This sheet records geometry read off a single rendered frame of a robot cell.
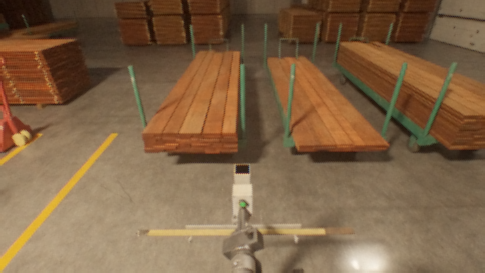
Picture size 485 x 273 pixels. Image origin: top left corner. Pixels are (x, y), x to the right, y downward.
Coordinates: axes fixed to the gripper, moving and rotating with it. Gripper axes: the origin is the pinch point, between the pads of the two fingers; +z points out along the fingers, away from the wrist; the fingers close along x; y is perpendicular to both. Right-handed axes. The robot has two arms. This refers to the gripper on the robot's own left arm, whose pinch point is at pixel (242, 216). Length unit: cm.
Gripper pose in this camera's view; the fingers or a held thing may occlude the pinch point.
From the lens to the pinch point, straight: 92.9
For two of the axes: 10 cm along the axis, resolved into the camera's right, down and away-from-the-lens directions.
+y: -5.1, -7.5, -4.2
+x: -8.6, 4.4, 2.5
